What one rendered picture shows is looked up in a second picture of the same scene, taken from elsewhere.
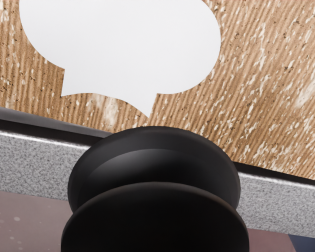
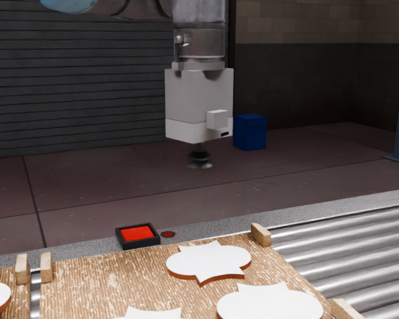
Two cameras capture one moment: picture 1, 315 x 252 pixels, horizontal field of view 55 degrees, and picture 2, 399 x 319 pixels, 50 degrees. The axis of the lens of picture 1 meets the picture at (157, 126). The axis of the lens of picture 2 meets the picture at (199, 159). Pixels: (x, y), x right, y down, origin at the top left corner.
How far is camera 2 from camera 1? 62 cm
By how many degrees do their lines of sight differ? 51
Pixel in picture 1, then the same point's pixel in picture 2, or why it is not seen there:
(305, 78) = (118, 280)
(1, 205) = not seen: hidden behind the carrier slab
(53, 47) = (229, 248)
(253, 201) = (88, 250)
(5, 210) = not seen: hidden behind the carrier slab
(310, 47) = (126, 287)
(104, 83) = (204, 247)
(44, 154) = (207, 234)
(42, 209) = not seen: hidden behind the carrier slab
